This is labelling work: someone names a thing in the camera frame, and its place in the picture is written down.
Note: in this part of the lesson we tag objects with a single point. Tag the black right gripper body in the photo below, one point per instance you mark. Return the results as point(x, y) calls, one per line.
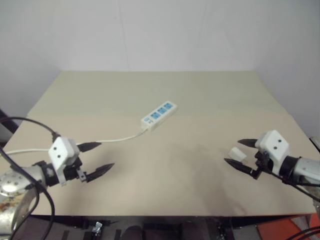
point(262, 163)

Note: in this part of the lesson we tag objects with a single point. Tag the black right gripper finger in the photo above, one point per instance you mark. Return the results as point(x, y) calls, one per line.
point(248, 143)
point(237, 165)

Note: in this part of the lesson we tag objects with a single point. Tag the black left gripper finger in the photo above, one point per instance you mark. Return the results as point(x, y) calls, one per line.
point(100, 171)
point(88, 146)

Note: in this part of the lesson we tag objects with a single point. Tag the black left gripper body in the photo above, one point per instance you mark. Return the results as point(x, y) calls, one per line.
point(72, 172)

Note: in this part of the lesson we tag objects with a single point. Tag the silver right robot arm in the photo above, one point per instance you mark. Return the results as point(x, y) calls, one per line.
point(308, 167)

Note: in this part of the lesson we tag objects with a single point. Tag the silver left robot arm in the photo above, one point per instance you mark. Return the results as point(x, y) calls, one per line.
point(12, 184)

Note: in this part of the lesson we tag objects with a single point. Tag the white plug block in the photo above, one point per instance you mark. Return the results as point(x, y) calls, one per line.
point(237, 154)

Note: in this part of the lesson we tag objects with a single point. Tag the white power strip blue sockets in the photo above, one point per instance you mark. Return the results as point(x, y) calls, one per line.
point(160, 113)

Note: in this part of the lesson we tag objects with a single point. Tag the small metal clamp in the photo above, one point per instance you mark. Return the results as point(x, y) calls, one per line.
point(97, 228)

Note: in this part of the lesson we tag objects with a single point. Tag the orange object under table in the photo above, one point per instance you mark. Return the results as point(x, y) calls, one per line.
point(275, 230)

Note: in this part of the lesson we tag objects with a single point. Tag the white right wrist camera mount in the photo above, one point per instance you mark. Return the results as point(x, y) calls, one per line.
point(275, 145)

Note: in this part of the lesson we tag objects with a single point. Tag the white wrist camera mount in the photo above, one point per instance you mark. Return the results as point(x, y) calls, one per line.
point(275, 145)
point(60, 150)

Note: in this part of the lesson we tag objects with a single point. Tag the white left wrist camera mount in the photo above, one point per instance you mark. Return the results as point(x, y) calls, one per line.
point(60, 150)

